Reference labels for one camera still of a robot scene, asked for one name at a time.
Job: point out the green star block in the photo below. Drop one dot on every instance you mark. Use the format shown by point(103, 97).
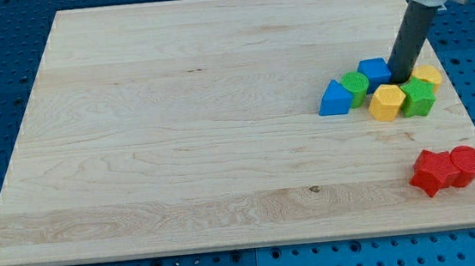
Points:
point(419, 98)

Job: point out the yellow heart block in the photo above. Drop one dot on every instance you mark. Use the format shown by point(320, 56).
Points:
point(428, 73)

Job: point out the red star block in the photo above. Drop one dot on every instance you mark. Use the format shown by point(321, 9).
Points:
point(433, 172)

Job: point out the light wooden board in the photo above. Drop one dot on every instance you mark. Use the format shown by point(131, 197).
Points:
point(169, 128)

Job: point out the blue triangle block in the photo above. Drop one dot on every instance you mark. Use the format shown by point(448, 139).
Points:
point(335, 100)

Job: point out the green cylinder block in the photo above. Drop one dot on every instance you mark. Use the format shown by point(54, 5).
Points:
point(356, 83)

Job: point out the yellow hexagon block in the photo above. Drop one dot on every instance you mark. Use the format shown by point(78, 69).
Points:
point(386, 102)

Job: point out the blue cube block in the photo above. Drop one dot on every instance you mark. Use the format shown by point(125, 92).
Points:
point(377, 72)

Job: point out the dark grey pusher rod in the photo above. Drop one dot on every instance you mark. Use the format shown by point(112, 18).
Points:
point(410, 38)

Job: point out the red cylinder block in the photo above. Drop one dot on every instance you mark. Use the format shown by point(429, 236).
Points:
point(463, 158)

